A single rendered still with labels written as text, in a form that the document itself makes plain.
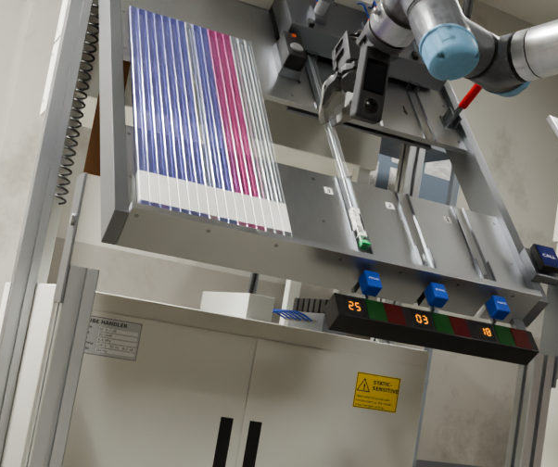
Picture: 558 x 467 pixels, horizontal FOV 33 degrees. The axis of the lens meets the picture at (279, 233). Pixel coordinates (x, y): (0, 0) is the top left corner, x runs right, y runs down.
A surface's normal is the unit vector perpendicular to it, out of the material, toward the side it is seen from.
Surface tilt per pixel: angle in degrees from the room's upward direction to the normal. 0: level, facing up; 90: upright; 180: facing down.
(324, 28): 48
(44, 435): 90
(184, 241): 138
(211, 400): 90
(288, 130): 90
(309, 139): 90
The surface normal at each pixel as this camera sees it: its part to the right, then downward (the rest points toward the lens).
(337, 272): 0.14, 0.70
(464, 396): 0.51, -0.01
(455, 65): 0.22, 0.84
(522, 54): -0.69, 0.18
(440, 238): 0.41, -0.69
